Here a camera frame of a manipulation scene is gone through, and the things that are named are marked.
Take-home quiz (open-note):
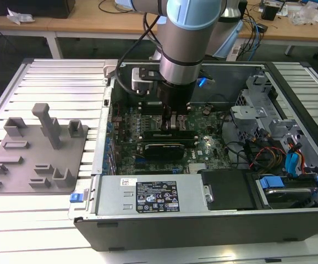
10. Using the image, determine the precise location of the small black box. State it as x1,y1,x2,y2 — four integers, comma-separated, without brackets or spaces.
260,4,281,20

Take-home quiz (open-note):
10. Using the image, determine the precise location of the CPU socket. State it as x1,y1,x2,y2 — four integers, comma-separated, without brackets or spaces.
153,112,191,134

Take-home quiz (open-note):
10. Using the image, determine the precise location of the grey metal drive cage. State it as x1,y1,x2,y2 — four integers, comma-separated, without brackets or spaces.
230,74,308,144

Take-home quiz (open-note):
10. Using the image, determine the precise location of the black open PC case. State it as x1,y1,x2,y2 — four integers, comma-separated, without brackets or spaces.
68,59,318,252

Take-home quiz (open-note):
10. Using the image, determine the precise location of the grey parts rack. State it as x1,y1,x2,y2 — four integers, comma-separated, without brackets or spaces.
0,103,90,195

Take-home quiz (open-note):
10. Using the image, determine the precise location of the silver chipset heatsink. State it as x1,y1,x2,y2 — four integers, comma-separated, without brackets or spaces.
188,163,208,174

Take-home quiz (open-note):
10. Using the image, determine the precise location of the green motherboard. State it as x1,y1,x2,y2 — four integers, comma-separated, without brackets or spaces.
108,103,231,175

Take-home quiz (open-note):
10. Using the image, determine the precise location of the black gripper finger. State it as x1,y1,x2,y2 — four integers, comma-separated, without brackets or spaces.
161,106,172,131

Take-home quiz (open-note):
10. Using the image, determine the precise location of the large black box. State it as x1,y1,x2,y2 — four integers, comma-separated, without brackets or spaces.
0,0,76,19

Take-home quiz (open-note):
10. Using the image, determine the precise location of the red yellow black wire bundle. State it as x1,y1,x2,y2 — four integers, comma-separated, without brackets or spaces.
246,145,286,171

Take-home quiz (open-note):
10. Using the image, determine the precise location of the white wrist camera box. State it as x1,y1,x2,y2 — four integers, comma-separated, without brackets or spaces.
131,67,161,95

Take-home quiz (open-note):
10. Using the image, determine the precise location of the clear plastic bags pile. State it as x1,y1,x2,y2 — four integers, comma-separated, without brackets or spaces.
290,4,318,27

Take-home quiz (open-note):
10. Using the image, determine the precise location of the black rating label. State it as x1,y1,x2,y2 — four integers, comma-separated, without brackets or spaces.
135,180,180,213

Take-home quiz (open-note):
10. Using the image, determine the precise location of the blue cable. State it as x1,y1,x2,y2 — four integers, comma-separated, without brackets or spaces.
253,21,262,60

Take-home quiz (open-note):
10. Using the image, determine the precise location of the blue flat data wire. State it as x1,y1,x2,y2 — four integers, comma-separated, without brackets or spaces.
285,151,304,179

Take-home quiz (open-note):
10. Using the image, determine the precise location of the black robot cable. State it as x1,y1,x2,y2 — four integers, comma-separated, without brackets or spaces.
114,12,164,96

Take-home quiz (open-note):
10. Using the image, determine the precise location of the hard disk in blue carrier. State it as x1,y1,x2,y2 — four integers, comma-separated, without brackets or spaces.
255,175,318,210

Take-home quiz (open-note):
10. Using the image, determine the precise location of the crumpled clear plastic bag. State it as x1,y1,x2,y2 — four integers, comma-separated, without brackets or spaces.
6,7,35,25

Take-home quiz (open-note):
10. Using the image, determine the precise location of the silver power supply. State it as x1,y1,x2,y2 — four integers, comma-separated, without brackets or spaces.
92,174,212,217

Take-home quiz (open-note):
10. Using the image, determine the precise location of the black RAM slot bank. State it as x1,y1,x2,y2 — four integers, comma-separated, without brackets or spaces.
139,99,191,116
138,131,200,146

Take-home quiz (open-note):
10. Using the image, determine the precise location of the black graphics card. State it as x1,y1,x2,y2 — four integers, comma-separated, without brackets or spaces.
144,142,185,161

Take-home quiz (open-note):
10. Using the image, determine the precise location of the wooden desk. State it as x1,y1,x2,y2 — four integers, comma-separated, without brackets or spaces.
0,0,318,60

